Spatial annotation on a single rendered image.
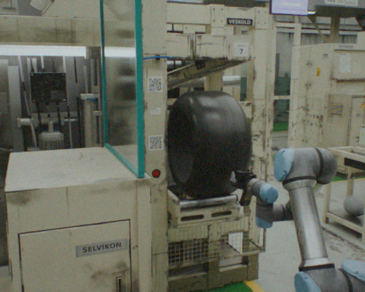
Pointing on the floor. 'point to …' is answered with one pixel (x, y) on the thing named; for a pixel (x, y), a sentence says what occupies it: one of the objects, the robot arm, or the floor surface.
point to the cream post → (148, 6)
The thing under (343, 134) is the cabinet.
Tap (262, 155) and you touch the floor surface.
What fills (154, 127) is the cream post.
